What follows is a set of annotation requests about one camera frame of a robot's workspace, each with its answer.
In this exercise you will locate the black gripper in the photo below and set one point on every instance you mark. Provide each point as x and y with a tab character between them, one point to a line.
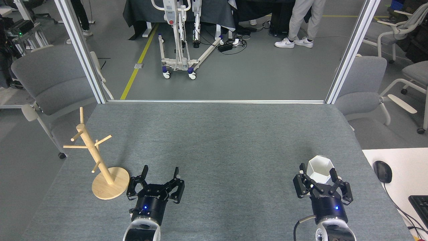
150	206
329	204

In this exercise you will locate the white hexagonal cup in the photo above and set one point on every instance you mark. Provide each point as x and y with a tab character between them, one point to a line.
319	169

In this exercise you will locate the wooden cup rack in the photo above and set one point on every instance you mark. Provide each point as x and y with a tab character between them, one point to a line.
110	187

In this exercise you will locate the equipment rack with green light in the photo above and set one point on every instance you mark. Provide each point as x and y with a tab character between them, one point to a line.
23	30

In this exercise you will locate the black computer mouse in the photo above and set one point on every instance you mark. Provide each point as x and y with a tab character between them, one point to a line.
383	171

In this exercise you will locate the white desk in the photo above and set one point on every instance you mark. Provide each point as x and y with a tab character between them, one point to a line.
408	167

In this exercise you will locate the black keyboard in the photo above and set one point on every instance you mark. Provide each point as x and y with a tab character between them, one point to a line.
421	207

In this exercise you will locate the grey chair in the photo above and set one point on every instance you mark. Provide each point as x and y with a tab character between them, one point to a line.
57	83
362	87
418	72

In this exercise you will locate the yellow floor tape line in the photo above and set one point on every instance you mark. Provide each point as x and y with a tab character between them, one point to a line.
135	72

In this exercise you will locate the metal floor plate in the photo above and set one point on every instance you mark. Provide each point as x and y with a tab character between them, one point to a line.
138	66

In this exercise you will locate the white wheeled stand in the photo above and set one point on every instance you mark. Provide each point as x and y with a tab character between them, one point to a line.
182	62

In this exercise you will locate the black power adapter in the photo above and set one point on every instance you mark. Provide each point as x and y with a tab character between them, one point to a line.
225	47

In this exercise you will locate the person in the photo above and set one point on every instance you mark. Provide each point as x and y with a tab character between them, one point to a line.
301	20
82	16

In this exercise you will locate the dark cloth covered table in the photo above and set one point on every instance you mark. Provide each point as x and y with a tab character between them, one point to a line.
150	11

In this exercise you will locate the person's white shoe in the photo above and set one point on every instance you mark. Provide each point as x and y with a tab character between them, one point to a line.
253	22

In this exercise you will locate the blue box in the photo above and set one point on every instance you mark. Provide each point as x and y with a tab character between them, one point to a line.
397	4

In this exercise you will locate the silver frame rail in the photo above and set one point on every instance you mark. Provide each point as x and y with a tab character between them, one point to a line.
217	101

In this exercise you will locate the silver frame post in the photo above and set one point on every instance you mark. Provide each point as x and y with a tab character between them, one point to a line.
351	50
80	50

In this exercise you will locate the white frame office chair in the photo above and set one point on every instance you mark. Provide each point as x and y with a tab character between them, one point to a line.
406	25

